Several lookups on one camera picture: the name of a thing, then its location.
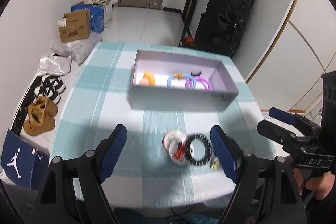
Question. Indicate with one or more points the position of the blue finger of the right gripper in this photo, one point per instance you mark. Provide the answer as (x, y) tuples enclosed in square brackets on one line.
[(280, 135), (286, 115)]

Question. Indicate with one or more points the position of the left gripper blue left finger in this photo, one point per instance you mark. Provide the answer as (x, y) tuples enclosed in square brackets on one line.
[(110, 150)]

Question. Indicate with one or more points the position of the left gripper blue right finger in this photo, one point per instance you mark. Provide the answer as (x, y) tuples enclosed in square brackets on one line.
[(227, 151)]

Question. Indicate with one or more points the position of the pink yellow toy figure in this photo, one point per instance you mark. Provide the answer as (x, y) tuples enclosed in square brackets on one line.
[(148, 79)]

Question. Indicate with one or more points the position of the black bow hair clip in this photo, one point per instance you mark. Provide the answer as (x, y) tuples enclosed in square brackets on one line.
[(196, 74)]

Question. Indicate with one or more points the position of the person's right hand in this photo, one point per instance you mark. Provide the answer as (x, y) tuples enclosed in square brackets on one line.
[(321, 185)]

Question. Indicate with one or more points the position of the teal checked tablecloth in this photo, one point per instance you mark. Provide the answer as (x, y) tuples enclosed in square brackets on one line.
[(144, 176)]

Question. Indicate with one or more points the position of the tan suede boots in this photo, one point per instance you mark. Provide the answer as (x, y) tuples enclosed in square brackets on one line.
[(41, 116)]

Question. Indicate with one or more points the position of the grey open cardboard box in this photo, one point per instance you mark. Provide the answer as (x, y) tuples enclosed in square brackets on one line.
[(175, 89)]

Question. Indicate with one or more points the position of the grey plastic mailer bag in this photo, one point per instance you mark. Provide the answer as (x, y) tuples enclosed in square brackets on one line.
[(78, 50)]

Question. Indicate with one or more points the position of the blue jordan shoe box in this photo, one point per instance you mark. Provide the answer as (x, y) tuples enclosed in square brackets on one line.
[(24, 164)]

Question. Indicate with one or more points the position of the silver plastic mailer bag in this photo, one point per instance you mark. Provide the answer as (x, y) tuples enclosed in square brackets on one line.
[(54, 66)]

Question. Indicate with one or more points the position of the black hanging backpack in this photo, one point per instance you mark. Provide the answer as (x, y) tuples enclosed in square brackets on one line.
[(221, 27)]

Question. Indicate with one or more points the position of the brown cardboard box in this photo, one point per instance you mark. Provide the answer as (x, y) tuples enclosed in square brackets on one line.
[(75, 25)]

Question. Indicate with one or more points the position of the blue cardboard box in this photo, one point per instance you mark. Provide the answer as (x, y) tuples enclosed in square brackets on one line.
[(96, 14)]

